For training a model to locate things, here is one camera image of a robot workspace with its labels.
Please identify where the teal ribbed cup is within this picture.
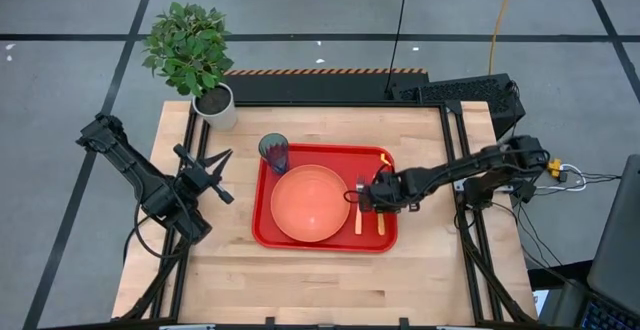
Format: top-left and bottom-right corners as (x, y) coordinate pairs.
(257, 131), (292, 177)

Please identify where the black striped floor ramp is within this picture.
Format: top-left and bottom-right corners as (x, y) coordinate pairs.
(222, 67), (432, 104)

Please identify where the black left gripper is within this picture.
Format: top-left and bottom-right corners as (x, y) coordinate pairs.
(172, 143), (235, 206)

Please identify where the grey laptop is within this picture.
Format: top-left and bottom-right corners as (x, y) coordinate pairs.
(579, 153), (640, 330)

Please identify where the green leafy plant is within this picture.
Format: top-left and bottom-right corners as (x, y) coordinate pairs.
(141, 1), (235, 99)

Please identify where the black floor cable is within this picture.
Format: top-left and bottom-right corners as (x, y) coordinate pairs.
(383, 0), (414, 101)

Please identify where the orange plate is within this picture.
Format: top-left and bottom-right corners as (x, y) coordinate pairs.
(269, 163), (352, 244)

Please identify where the fork with wooden handle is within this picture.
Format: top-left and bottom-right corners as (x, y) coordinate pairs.
(354, 173), (368, 236)

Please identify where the black aluminium table frame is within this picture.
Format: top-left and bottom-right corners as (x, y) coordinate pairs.
(117, 100), (539, 327)

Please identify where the yellow floor cable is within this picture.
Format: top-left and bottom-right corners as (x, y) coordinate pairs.
(487, 0), (519, 77)

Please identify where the black computer tower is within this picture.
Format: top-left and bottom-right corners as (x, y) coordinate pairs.
(389, 72), (528, 140)

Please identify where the white plant pot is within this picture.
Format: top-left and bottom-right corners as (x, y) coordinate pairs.
(191, 81), (239, 133)

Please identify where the red plastic tray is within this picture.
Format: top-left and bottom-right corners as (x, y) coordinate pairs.
(250, 142), (400, 254)

